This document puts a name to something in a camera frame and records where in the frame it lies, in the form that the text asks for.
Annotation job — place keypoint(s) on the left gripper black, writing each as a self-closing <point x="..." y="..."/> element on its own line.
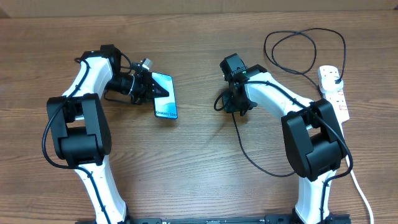
<point x="147" y="86"/>

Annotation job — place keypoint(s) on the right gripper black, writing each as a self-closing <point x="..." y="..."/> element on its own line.
<point x="231" y="108"/>

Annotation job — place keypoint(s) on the Samsung Galaxy smartphone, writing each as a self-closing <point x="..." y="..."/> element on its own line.
<point x="164" y="100"/>

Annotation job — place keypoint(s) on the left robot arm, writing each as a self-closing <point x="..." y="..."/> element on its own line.
<point x="77" y="135"/>

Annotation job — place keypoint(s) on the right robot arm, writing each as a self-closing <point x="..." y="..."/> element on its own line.
<point x="313" y="139"/>

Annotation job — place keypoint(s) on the white charger plug adapter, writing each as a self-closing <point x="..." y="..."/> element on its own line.
<point x="329" y="85"/>

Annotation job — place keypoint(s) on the white power strip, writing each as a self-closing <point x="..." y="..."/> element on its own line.
<point x="337" y="99"/>

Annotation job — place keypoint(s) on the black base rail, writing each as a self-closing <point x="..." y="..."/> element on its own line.
<point x="214" y="220"/>

